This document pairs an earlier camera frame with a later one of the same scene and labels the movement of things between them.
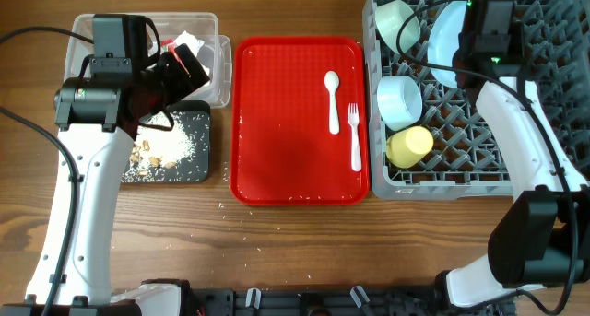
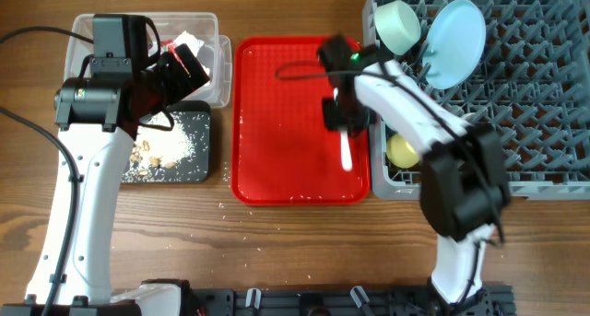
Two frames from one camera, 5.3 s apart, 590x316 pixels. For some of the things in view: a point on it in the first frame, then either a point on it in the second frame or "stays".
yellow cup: x=406 y=148 stays
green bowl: x=388 y=17 stays
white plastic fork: x=356 y=153 to x=346 y=151
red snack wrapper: x=169 y=45 stays
